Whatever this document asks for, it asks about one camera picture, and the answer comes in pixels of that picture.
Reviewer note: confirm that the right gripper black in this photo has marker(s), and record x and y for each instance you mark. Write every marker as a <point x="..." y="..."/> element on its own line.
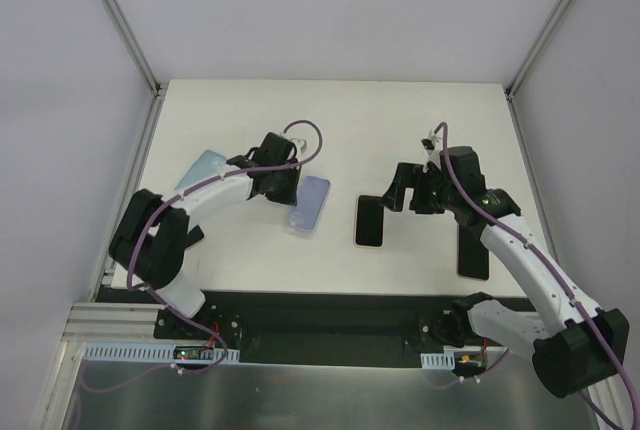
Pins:
<point x="410" y="181"/>

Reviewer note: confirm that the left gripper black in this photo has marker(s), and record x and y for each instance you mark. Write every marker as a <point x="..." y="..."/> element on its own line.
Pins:
<point x="282" y="188"/>

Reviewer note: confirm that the lavender phone case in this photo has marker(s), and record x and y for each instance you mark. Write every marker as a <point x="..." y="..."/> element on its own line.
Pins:
<point x="312" y="194"/>

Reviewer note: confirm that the black phone pink edge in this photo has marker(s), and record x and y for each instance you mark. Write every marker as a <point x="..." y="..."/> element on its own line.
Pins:
<point x="369" y="222"/>

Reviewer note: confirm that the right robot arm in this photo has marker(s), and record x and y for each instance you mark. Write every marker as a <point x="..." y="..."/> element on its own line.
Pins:
<point x="576" y="343"/>

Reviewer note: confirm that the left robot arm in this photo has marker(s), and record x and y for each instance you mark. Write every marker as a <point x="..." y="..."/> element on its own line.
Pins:
<point x="156" y="230"/>

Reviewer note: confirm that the light blue phone case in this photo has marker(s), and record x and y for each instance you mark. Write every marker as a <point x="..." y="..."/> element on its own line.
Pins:
<point x="209" y="168"/>

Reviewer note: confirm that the black phone on right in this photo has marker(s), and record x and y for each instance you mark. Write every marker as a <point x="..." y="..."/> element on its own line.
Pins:
<point x="472" y="256"/>

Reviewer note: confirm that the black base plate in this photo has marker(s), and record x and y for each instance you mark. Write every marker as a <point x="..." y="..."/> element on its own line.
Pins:
<point x="384" y="331"/>

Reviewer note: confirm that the right white cable duct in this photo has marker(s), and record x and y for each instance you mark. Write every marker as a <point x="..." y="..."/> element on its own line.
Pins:
<point x="451" y="360"/>

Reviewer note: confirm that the white cable duct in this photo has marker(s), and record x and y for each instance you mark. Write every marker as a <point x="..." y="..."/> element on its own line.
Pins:
<point x="158" y="353"/>
<point x="451" y="360"/>

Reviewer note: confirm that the left aluminium frame post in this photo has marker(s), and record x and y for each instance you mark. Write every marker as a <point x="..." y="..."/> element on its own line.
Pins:
<point x="132" y="45"/>

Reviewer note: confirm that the aluminium frame post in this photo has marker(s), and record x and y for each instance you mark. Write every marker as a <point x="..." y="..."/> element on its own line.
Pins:
<point x="132" y="45"/>
<point x="550" y="25"/>

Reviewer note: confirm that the left white cable duct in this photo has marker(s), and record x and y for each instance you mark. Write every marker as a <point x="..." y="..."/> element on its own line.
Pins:
<point x="158" y="353"/>

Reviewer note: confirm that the right aluminium frame post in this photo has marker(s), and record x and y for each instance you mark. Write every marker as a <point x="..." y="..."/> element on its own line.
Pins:
<point x="550" y="25"/>

